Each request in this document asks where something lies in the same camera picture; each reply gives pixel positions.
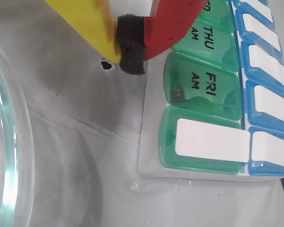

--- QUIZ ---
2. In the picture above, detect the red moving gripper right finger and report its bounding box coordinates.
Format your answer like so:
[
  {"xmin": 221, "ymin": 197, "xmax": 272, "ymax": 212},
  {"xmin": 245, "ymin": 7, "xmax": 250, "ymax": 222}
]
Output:
[{"xmin": 115, "ymin": 0, "xmax": 209, "ymax": 76}]

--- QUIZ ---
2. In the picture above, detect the clear glass bowl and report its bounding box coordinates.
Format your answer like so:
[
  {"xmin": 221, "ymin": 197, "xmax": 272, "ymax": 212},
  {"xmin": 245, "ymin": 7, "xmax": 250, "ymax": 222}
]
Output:
[{"xmin": 0, "ymin": 33, "xmax": 36, "ymax": 227}]

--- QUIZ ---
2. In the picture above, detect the white tablecloth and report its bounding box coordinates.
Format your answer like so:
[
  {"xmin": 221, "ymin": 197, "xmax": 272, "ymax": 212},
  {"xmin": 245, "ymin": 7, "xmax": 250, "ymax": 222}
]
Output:
[{"xmin": 0, "ymin": 0, "xmax": 284, "ymax": 227}]

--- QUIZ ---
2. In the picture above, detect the weekly pill organizer box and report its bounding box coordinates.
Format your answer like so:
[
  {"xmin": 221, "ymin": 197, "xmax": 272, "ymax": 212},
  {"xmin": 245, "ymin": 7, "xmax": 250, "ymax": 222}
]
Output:
[{"xmin": 136, "ymin": 0, "xmax": 284, "ymax": 184}]

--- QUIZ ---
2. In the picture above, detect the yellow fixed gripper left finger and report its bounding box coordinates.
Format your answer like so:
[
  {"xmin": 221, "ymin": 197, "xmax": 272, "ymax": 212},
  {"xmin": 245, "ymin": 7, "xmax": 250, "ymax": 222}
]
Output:
[{"xmin": 44, "ymin": 0, "xmax": 122, "ymax": 64}]

